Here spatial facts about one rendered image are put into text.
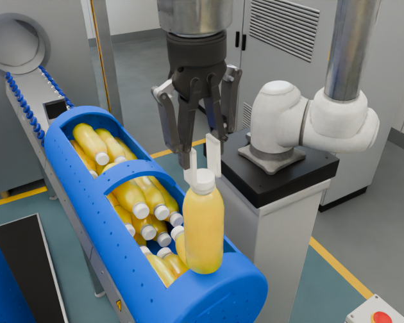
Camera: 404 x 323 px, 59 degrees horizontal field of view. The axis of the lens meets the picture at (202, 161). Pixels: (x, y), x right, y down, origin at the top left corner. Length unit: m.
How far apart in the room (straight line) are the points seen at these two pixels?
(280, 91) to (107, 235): 0.67
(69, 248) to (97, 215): 1.59
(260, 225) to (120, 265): 0.60
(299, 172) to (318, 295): 1.15
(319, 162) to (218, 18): 0.97
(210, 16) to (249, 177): 0.86
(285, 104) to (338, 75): 0.19
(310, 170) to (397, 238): 1.57
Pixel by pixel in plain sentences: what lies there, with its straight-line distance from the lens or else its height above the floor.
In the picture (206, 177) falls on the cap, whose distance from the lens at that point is 0.57.
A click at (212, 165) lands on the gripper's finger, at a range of 0.58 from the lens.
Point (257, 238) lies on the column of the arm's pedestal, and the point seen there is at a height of 0.84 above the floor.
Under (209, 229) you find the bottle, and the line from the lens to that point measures 0.61.
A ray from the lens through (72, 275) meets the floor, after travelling 2.40.
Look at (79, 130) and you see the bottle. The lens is 1.29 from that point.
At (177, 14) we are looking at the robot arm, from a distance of 0.43.
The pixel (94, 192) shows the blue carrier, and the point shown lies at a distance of 1.00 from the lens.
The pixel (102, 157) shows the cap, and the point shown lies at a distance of 1.17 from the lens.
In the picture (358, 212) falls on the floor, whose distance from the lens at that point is 2.86.
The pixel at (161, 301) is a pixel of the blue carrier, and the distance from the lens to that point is 0.75.
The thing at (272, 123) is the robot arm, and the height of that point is 1.24.
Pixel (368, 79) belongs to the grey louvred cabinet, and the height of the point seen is 1.01.
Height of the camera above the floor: 1.82
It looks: 36 degrees down
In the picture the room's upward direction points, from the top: straight up
